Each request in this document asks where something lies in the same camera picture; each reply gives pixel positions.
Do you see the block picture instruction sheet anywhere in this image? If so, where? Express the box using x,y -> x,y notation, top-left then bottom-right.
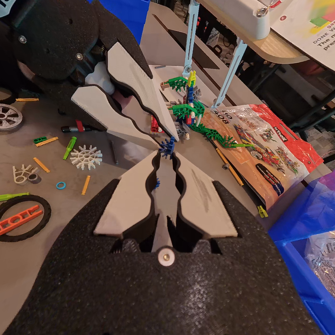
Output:
271,0 -> 335,71

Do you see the orange red toy package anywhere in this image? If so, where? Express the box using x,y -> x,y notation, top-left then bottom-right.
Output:
206,103 -> 325,210

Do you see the orange bar connector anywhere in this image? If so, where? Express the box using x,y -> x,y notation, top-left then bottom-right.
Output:
0,205 -> 43,236

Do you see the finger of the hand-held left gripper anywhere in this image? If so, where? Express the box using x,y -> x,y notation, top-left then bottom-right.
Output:
71,84 -> 161,146
105,41 -> 180,142

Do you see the long lime green rod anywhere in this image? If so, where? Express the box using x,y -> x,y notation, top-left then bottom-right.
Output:
0,192 -> 30,202

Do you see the short lime green rod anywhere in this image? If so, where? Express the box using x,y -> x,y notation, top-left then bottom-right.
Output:
63,136 -> 77,161

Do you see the black rubber tyre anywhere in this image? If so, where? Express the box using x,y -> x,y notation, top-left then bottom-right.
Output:
0,194 -> 52,242

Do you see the clear plastic parts bag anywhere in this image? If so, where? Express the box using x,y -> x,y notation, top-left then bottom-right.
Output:
304,230 -> 335,297

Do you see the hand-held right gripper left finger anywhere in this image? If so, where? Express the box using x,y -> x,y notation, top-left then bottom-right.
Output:
93,151 -> 161,238

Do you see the colourful construction toy model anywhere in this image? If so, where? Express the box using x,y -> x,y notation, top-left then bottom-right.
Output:
160,70 -> 254,150

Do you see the white wooden book stand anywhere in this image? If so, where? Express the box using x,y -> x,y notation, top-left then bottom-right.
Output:
148,0 -> 314,109

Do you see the white snowflake connector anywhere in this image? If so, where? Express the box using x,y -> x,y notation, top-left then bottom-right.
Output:
70,145 -> 103,170

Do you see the silver spoked wheel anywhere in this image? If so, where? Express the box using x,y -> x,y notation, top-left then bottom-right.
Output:
0,103 -> 23,132

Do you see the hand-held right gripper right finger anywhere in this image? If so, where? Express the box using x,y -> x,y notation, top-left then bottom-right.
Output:
174,152 -> 239,239

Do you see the grey metal pin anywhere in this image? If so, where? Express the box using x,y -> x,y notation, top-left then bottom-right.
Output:
110,140 -> 119,165

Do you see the blue plastic bin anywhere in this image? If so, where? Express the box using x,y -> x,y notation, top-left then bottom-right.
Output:
267,170 -> 335,335
98,0 -> 151,47

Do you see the long yellow rod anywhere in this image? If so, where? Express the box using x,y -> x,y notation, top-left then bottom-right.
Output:
215,148 -> 244,186

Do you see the ivory fan connector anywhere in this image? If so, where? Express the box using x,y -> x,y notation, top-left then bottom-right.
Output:
12,164 -> 38,184

